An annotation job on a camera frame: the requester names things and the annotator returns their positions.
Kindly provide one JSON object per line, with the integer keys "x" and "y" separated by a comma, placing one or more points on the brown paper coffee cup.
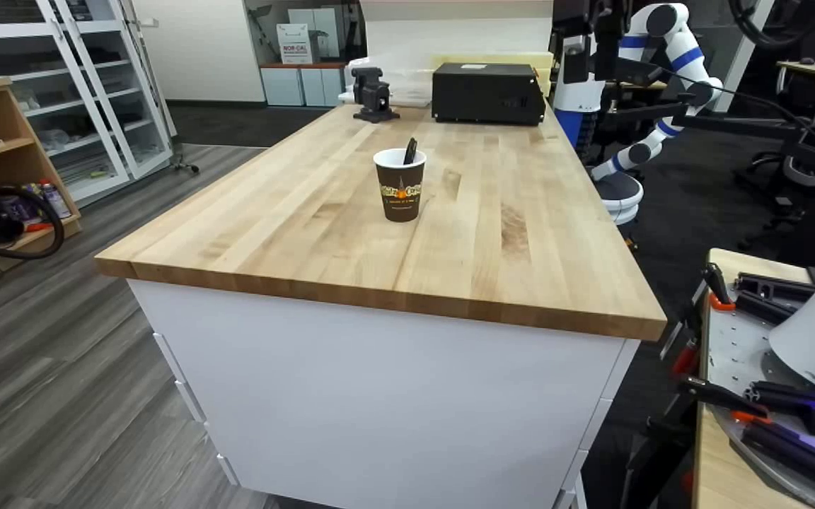
{"x": 400, "y": 182}

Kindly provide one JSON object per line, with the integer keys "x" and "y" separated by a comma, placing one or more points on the black stirrer in cup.
{"x": 411, "y": 150}

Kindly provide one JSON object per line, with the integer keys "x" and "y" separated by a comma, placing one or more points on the black bench vise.
{"x": 372, "y": 93}

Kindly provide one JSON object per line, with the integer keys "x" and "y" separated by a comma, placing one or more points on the black box on table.
{"x": 489, "y": 93}

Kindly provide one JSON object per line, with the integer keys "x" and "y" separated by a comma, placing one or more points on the white table cabinet base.
{"x": 364, "y": 408}

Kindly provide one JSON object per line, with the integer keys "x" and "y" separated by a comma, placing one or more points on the light blue storage bins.
{"x": 302, "y": 85}

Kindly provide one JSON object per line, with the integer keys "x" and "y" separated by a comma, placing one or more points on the white glass door cabinet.
{"x": 81, "y": 82}

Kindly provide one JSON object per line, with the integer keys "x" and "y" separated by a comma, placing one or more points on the black orange clamp tool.
{"x": 756, "y": 295}

